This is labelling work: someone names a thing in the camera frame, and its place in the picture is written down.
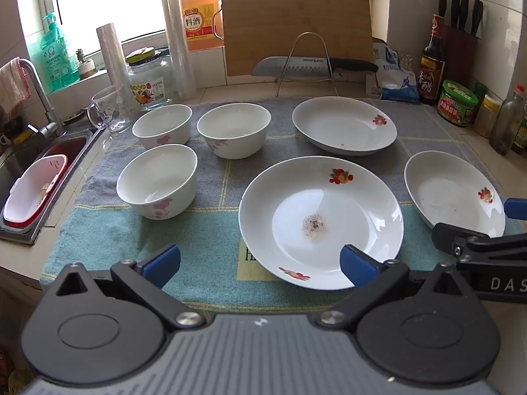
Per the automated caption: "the white bowl with pink flowers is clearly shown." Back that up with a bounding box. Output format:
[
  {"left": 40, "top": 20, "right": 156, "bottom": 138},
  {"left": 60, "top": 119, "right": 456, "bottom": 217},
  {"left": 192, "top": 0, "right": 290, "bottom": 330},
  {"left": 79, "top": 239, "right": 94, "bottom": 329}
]
[
  {"left": 131, "top": 104, "right": 193, "bottom": 151},
  {"left": 196, "top": 104, "right": 272, "bottom": 160},
  {"left": 116, "top": 144, "right": 199, "bottom": 220}
]

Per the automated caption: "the dark vinegar bottle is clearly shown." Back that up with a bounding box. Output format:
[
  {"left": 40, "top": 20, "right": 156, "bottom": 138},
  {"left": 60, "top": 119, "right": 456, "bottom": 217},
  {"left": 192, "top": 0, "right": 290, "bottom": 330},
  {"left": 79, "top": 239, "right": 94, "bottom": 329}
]
[{"left": 419, "top": 14, "right": 448, "bottom": 105}]

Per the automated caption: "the black handled kitchen knife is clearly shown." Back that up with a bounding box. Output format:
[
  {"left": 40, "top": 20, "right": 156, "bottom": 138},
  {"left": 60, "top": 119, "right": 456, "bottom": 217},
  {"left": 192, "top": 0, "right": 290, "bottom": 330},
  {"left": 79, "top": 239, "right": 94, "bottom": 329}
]
[{"left": 251, "top": 56, "right": 379, "bottom": 78}]

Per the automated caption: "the bamboo cutting board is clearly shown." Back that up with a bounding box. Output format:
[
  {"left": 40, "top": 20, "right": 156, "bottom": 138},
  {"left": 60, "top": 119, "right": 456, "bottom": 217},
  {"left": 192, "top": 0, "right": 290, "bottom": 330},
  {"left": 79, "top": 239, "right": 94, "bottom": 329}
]
[{"left": 220, "top": 0, "right": 374, "bottom": 77}]

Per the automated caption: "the metal faucet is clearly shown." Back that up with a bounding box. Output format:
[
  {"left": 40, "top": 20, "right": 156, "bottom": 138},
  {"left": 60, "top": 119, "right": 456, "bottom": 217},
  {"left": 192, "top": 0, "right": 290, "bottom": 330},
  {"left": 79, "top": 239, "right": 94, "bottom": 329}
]
[{"left": 18, "top": 58, "right": 67, "bottom": 138}]

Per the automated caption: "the small potted plant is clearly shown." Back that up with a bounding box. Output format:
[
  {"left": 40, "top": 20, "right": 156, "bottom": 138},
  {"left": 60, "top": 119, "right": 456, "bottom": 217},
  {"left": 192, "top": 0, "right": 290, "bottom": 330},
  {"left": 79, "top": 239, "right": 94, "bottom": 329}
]
[{"left": 75, "top": 48, "right": 97, "bottom": 79}]

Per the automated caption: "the white plate with crumbs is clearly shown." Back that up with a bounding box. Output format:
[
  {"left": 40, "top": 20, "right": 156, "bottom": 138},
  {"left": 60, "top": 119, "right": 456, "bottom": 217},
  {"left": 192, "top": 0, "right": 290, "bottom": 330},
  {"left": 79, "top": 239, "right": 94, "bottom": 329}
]
[{"left": 239, "top": 155, "right": 404, "bottom": 291}]

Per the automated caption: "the cooking wine bottle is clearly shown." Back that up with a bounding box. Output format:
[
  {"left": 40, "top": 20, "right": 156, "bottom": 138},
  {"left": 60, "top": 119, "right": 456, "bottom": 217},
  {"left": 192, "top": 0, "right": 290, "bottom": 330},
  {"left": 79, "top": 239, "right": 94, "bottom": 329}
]
[{"left": 178, "top": 0, "right": 223, "bottom": 53}]

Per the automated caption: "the clear glass mug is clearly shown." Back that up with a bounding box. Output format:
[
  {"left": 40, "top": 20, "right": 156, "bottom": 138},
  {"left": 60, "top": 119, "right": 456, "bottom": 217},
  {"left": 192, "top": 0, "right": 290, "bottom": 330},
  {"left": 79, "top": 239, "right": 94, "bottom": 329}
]
[{"left": 86, "top": 84, "right": 133, "bottom": 134}]

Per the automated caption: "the glass jar with yellow lid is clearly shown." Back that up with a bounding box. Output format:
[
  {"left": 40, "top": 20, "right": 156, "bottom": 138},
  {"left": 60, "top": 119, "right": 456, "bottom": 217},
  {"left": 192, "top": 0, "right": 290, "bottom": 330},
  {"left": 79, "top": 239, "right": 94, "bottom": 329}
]
[{"left": 125, "top": 48, "right": 174, "bottom": 112}]

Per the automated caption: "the dark red knife block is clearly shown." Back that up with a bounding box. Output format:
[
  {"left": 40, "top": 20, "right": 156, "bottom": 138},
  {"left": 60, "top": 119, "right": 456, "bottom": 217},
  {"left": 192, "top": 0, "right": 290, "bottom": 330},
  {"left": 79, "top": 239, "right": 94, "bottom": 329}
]
[{"left": 440, "top": 24, "right": 481, "bottom": 91}]

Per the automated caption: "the plastic bottle with brown cap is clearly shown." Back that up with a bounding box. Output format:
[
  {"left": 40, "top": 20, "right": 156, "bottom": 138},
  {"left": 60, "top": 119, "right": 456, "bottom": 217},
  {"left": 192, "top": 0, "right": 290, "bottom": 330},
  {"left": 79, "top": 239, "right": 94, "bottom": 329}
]
[{"left": 512, "top": 103, "right": 527, "bottom": 155}]

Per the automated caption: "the green dish soap bottle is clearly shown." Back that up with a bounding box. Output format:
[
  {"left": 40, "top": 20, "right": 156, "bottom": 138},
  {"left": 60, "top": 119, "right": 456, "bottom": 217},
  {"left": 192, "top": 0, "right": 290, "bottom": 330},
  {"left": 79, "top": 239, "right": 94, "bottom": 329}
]
[{"left": 40, "top": 12, "right": 80, "bottom": 93}]

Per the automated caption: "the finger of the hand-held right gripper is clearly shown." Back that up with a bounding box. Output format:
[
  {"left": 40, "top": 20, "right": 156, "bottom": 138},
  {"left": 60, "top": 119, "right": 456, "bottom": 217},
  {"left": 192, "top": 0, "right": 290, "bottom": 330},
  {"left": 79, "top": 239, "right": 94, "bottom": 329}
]
[
  {"left": 431, "top": 222, "right": 527, "bottom": 262},
  {"left": 504, "top": 198, "right": 527, "bottom": 220}
]

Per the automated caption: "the red and white drain basket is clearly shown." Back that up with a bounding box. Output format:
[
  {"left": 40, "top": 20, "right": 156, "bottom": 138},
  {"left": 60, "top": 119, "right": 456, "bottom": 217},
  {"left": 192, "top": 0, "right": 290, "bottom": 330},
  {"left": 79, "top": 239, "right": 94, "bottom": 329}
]
[{"left": 2, "top": 136, "right": 88, "bottom": 228}]

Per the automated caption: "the green lidded sauce jar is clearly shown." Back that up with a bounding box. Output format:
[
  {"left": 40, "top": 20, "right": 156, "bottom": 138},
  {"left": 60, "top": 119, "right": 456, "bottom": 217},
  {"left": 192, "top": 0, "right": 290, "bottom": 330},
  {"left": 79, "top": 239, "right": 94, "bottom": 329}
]
[{"left": 436, "top": 80, "right": 479, "bottom": 127}]

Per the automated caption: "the metal wire rack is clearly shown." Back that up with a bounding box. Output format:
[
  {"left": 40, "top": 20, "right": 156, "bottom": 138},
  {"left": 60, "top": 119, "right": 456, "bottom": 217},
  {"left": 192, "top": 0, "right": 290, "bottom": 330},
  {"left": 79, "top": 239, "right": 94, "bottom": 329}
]
[{"left": 274, "top": 32, "right": 341, "bottom": 98}]

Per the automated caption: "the blue and white salt bag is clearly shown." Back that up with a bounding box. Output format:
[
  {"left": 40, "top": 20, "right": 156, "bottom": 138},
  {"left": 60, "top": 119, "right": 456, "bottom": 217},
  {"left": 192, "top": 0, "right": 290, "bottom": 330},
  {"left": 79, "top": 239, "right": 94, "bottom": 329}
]
[{"left": 371, "top": 38, "right": 422, "bottom": 103}]

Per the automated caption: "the glass bottle with red cap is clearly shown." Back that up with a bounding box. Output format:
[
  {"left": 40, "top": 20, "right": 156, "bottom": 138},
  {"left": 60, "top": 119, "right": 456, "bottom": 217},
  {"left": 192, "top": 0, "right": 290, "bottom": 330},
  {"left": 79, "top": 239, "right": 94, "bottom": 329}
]
[{"left": 489, "top": 84, "right": 527, "bottom": 156}]

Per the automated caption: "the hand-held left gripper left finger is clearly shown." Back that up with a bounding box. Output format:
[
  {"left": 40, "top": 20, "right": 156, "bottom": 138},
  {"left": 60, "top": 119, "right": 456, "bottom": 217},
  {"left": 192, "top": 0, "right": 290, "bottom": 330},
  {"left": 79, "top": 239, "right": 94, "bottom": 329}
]
[{"left": 41, "top": 244, "right": 207, "bottom": 330}]

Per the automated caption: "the grey and teal checked cloth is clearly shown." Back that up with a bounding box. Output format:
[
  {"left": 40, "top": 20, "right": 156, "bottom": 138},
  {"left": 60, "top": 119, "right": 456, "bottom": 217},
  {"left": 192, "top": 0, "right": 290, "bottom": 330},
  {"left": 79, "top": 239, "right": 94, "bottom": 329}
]
[{"left": 40, "top": 98, "right": 525, "bottom": 313}]

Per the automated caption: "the pink striped rag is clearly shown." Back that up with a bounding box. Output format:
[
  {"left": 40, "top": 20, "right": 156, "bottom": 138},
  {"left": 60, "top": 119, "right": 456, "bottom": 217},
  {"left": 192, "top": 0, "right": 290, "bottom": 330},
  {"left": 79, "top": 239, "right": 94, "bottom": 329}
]
[{"left": 0, "top": 57, "right": 32, "bottom": 116}]

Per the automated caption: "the white floral plate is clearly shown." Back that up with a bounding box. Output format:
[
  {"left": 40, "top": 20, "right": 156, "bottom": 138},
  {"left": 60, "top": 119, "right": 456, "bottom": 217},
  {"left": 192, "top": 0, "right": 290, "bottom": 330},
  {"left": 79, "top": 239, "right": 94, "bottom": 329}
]
[
  {"left": 292, "top": 96, "right": 398, "bottom": 157},
  {"left": 404, "top": 150, "right": 507, "bottom": 239}
]

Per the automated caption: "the short plastic wrap roll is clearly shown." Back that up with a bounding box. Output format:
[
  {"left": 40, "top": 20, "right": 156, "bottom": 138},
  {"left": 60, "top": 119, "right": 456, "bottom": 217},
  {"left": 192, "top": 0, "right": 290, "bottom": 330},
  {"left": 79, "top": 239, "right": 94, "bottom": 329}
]
[{"left": 96, "top": 24, "right": 135, "bottom": 92}]

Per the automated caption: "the steel sink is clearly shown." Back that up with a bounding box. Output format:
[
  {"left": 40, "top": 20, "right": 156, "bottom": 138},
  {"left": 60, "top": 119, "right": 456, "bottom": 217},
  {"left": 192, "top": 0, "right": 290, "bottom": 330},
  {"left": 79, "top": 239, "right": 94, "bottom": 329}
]
[{"left": 0, "top": 127, "right": 103, "bottom": 246}]

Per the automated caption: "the tall plastic wrap roll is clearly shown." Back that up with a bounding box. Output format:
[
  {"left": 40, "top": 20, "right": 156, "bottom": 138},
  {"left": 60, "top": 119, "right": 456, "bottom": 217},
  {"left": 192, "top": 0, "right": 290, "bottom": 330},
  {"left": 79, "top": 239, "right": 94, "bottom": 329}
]
[{"left": 160, "top": 0, "right": 198, "bottom": 100}]

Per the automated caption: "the yellow lidded spice jar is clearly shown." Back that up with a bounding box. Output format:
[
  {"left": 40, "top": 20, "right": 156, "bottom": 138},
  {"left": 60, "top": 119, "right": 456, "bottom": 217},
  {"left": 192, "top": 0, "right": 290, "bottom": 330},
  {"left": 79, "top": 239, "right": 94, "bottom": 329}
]
[{"left": 473, "top": 94, "right": 504, "bottom": 138}]

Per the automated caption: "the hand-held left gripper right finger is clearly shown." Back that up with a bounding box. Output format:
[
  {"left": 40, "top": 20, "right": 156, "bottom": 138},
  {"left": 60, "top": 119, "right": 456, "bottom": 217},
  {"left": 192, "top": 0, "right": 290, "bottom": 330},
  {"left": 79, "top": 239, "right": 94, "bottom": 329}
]
[{"left": 317, "top": 244, "right": 476, "bottom": 330}]

